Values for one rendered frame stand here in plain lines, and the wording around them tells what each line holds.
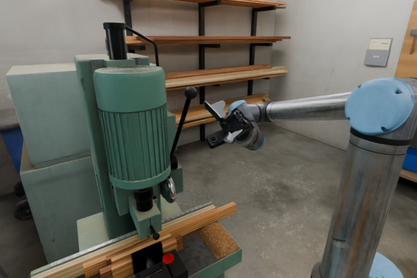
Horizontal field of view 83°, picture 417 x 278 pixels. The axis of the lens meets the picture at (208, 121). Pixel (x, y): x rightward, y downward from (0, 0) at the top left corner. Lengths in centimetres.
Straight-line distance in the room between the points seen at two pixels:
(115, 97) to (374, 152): 58
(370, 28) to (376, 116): 317
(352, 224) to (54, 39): 284
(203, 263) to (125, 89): 60
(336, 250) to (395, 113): 38
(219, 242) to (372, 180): 51
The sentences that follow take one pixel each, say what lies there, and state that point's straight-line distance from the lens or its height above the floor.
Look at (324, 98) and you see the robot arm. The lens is 87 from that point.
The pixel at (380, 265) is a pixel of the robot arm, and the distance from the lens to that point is 102.
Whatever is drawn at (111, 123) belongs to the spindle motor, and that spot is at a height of 138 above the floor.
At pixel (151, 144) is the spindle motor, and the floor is 132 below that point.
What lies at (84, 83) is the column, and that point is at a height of 145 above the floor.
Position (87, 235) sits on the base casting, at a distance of 121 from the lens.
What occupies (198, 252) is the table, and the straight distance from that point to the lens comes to 91.
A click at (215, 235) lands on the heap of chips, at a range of 91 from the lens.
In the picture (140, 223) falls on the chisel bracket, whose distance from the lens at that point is 79.
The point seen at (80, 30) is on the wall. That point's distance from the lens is 299.
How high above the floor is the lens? 158
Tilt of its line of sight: 20 degrees down
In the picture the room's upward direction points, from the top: straight up
